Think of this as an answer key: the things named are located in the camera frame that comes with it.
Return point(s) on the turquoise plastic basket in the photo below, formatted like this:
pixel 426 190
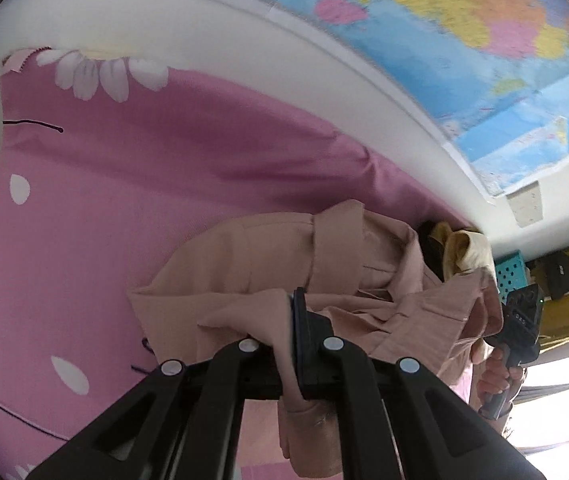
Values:
pixel 509 270

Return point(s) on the person's right hand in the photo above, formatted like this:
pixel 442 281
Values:
pixel 492 382

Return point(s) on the pink coat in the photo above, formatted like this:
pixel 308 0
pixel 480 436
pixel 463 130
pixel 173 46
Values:
pixel 244 260

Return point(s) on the colourful wall map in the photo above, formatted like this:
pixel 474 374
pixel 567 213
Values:
pixel 414 35

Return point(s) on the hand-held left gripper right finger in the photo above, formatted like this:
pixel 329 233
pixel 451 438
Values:
pixel 309 330

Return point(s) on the mustard garment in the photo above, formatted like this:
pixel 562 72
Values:
pixel 439 232

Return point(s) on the black handbag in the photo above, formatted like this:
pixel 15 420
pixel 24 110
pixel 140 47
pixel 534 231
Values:
pixel 559 275

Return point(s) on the cream garment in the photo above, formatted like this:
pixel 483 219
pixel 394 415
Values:
pixel 469 252

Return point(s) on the pink daisy bed sheet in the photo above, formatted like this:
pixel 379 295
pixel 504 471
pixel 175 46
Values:
pixel 114 210

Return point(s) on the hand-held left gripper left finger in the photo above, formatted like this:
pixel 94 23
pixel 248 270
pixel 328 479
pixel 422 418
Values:
pixel 224 365

